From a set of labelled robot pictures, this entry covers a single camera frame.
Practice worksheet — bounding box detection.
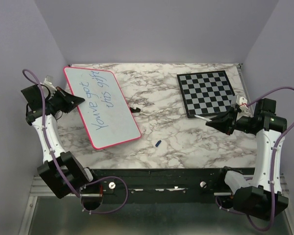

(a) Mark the blue whiteboard marker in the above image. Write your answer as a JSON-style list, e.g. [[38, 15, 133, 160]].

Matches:
[[194, 115, 212, 122]]

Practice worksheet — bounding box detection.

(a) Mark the pink framed whiteboard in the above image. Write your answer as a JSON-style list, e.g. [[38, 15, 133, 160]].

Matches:
[[64, 67, 142, 150]]

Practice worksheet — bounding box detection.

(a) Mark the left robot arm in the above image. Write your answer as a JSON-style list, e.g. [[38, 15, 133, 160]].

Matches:
[[21, 85, 99, 199]]

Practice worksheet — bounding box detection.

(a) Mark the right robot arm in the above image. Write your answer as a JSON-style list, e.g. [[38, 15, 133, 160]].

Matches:
[[206, 95, 289, 221]]

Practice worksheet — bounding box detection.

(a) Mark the black whiteboard foot clip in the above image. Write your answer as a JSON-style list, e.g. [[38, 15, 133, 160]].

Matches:
[[130, 107, 141, 113]]

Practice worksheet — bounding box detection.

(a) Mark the black grey chessboard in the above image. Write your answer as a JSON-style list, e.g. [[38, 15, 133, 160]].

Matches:
[[177, 70, 235, 118]]

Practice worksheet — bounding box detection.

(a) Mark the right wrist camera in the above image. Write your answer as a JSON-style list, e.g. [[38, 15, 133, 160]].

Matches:
[[231, 94, 249, 114]]

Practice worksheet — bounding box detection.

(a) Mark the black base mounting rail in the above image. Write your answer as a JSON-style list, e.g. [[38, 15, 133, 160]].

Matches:
[[82, 168, 233, 212]]

